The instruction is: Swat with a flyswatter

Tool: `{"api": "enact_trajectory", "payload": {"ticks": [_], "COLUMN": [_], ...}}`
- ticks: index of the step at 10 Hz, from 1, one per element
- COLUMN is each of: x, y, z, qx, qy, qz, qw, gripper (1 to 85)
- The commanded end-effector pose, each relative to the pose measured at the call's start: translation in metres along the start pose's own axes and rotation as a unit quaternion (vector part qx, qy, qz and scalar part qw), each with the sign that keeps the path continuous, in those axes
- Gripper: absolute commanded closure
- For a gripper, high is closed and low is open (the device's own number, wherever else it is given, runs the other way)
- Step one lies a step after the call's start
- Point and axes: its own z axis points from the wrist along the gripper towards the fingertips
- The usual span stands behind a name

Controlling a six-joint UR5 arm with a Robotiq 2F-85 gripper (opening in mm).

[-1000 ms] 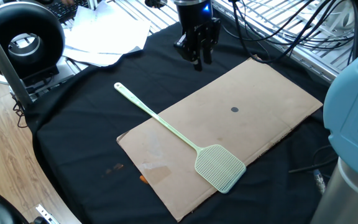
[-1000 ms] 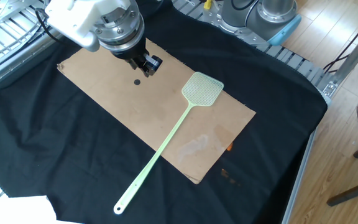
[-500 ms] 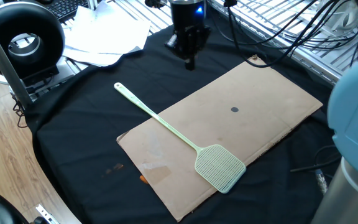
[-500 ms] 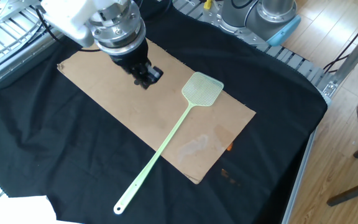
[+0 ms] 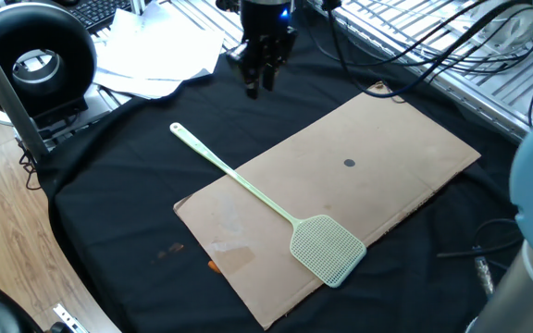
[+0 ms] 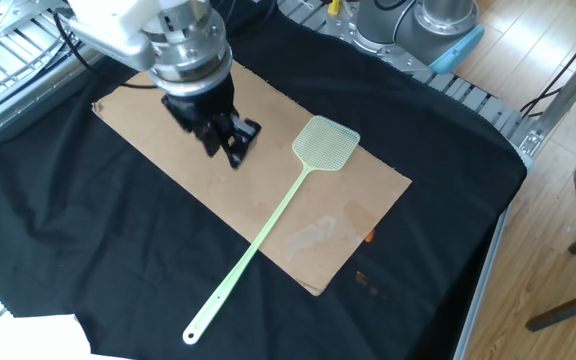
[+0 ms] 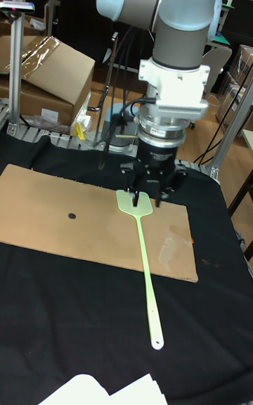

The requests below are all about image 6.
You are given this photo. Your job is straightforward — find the aluminium frame beam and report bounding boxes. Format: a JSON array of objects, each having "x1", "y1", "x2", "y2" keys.
[{"x1": 0, "y1": 39, "x2": 114, "y2": 156}]

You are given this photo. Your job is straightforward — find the black table cloth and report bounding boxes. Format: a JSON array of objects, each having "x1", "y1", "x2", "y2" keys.
[{"x1": 0, "y1": 9, "x2": 528, "y2": 360}]

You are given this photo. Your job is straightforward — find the black floor cables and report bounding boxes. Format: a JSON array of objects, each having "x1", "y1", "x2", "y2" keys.
[{"x1": 520, "y1": 17, "x2": 576, "y2": 119}]

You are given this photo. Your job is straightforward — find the grey metal frame post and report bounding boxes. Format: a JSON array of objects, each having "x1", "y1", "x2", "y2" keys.
[{"x1": 535, "y1": 29, "x2": 576, "y2": 136}]

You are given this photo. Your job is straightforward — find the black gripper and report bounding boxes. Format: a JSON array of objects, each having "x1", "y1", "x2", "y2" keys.
[{"x1": 161, "y1": 74, "x2": 263, "y2": 170}]

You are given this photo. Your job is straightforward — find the brown cardboard sheet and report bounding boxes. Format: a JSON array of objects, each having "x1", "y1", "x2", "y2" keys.
[{"x1": 91, "y1": 59, "x2": 413, "y2": 297}]

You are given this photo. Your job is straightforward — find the white paper stack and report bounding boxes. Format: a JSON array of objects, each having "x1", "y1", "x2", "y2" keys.
[{"x1": 0, "y1": 313, "x2": 134, "y2": 360}]

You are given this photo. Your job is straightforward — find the pale green plastic flyswatter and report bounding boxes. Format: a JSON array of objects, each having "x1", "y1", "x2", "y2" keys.
[{"x1": 182, "y1": 115, "x2": 361, "y2": 346}]

